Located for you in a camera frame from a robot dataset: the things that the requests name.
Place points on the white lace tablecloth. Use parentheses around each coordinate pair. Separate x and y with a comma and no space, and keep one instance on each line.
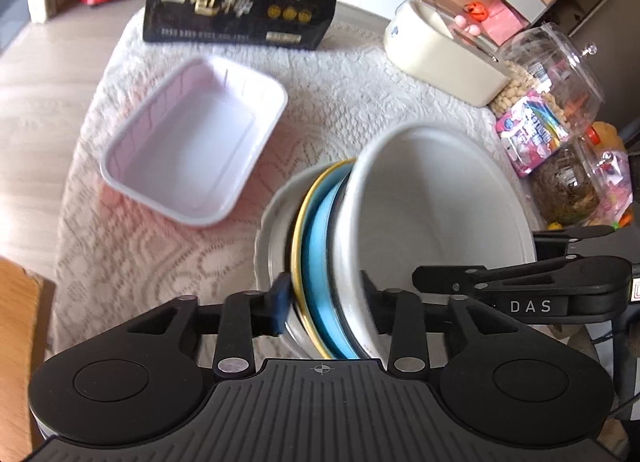
(175,267)

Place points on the cream oval container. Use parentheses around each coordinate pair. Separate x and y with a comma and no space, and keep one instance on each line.
(440,56)

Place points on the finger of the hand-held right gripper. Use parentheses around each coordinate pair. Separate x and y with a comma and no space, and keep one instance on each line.
(575,233)
(480,278)

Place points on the glass jar with lid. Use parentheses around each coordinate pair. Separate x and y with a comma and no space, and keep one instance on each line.
(550,56)

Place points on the white bowl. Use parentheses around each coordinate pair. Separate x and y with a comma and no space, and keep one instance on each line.
(440,202)

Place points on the white plastic tray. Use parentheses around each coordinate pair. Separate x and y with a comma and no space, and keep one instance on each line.
(190,151)

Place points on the blue yellow-rimmed bowl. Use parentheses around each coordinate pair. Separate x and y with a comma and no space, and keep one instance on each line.
(296,252)

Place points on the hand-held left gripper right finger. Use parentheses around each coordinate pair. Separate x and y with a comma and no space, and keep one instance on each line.
(406,314)

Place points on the pink box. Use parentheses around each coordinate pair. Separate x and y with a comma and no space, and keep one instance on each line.
(505,19)

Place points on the wooden chair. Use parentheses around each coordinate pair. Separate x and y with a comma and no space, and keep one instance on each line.
(20,332)

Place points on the pink toy figures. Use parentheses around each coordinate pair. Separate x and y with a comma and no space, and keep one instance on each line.
(467,26)

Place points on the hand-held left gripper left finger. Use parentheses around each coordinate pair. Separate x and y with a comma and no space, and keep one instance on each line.
(278,302)

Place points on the blue enamel bowl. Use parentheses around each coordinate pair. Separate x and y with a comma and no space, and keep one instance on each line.
(320,262)

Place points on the pink candy packet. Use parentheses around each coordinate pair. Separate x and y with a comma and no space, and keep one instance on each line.
(530,131)

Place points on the orange pumpkin toy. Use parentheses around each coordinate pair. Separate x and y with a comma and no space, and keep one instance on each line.
(475,11)

